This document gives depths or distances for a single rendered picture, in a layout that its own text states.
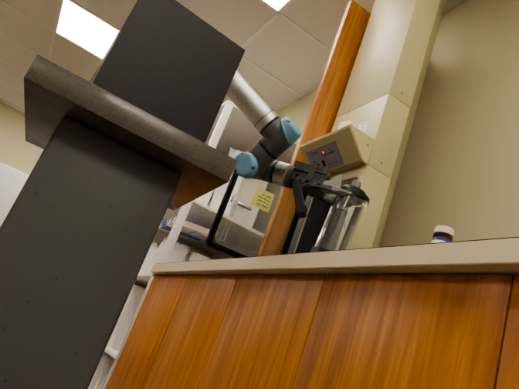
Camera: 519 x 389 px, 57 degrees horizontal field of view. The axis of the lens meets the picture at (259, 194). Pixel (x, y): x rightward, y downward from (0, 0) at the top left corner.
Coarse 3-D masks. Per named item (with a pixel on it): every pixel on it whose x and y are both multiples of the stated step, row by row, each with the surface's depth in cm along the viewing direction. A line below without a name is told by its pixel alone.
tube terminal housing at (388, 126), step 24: (384, 96) 177; (336, 120) 201; (360, 120) 184; (384, 120) 172; (408, 120) 181; (384, 144) 170; (360, 168) 168; (384, 168) 169; (384, 192) 167; (384, 216) 175; (360, 240) 159
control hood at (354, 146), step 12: (336, 132) 171; (348, 132) 165; (360, 132) 166; (312, 144) 184; (324, 144) 178; (348, 144) 167; (360, 144) 165; (372, 144) 168; (348, 156) 169; (360, 156) 165; (336, 168) 177; (348, 168) 173
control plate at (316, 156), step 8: (328, 144) 176; (336, 144) 173; (312, 152) 186; (320, 152) 182; (328, 152) 178; (336, 152) 174; (312, 160) 187; (320, 160) 183; (328, 160) 179; (336, 160) 175; (328, 168) 181
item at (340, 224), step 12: (336, 204) 140; (348, 204) 138; (360, 204) 139; (336, 216) 138; (348, 216) 137; (360, 216) 140; (324, 228) 138; (336, 228) 136; (348, 228) 137; (324, 240) 136; (336, 240) 135; (348, 240) 137
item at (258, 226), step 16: (240, 192) 180; (256, 192) 182; (272, 192) 184; (288, 192) 187; (240, 208) 179; (256, 208) 181; (272, 208) 183; (288, 208) 185; (224, 224) 175; (240, 224) 177; (256, 224) 180; (272, 224) 182; (288, 224) 184; (224, 240) 174; (240, 240) 176; (256, 240) 178; (272, 240) 180
